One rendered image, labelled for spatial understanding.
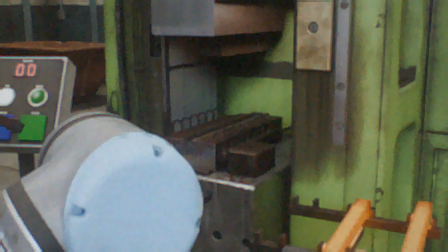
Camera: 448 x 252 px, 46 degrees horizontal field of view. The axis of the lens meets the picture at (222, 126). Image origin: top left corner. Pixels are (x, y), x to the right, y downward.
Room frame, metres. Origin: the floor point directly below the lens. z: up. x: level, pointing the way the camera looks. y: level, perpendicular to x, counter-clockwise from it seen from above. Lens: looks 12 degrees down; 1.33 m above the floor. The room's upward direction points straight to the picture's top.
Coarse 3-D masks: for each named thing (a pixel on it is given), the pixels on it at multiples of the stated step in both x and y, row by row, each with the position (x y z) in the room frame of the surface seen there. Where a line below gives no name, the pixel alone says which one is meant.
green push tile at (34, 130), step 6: (24, 120) 1.48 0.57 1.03; (30, 120) 1.48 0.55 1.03; (36, 120) 1.48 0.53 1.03; (42, 120) 1.47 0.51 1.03; (24, 126) 1.47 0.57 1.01; (30, 126) 1.47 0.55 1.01; (36, 126) 1.47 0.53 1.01; (42, 126) 1.47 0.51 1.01; (24, 132) 1.46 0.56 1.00; (30, 132) 1.46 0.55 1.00; (36, 132) 1.46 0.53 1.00; (42, 132) 1.46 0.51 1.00; (18, 138) 1.45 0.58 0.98; (24, 138) 1.45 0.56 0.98; (30, 138) 1.45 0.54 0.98; (36, 138) 1.45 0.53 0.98; (42, 138) 1.45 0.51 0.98
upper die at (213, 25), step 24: (168, 0) 1.41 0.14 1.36; (192, 0) 1.37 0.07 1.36; (216, 0) 1.35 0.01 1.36; (240, 0) 1.46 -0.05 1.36; (264, 0) 1.58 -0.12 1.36; (168, 24) 1.41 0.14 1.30; (192, 24) 1.38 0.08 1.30; (216, 24) 1.35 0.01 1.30; (240, 24) 1.46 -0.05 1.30; (264, 24) 1.58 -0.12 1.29
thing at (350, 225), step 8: (360, 200) 1.07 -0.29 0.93; (368, 200) 1.07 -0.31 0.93; (352, 208) 1.02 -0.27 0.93; (360, 208) 1.02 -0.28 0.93; (368, 208) 1.05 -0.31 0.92; (352, 216) 0.98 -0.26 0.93; (360, 216) 0.98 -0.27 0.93; (344, 224) 0.94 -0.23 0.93; (352, 224) 0.94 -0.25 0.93; (360, 224) 0.97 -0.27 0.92; (336, 232) 0.90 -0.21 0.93; (344, 232) 0.90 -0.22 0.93; (352, 232) 0.91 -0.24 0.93; (336, 240) 0.87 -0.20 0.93; (344, 240) 0.87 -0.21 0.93; (352, 240) 0.91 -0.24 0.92; (328, 248) 0.84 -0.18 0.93; (336, 248) 0.84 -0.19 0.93; (344, 248) 0.85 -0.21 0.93
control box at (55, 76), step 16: (0, 64) 1.59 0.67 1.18; (16, 64) 1.58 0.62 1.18; (48, 64) 1.57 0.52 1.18; (64, 64) 1.57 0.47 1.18; (0, 80) 1.56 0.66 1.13; (16, 80) 1.55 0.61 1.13; (32, 80) 1.55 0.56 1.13; (48, 80) 1.54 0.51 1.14; (64, 80) 1.55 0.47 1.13; (16, 96) 1.53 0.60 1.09; (48, 96) 1.52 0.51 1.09; (64, 96) 1.54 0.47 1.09; (0, 112) 1.51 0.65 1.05; (16, 112) 1.50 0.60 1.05; (32, 112) 1.50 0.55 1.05; (48, 112) 1.49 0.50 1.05; (64, 112) 1.53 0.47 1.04; (48, 128) 1.47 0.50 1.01; (0, 144) 1.46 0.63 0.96; (16, 144) 1.45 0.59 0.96; (32, 144) 1.45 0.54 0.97
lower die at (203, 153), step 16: (256, 112) 1.74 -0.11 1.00; (192, 128) 1.58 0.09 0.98; (208, 128) 1.49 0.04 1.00; (224, 128) 1.49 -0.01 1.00; (240, 128) 1.53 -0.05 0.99; (272, 128) 1.64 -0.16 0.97; (176, 144) 1.41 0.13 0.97; (192, 144) 1.38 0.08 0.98; (208, 144) 1.35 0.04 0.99; (192, 160) 1.38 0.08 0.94; (208, 160) 1.35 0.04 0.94
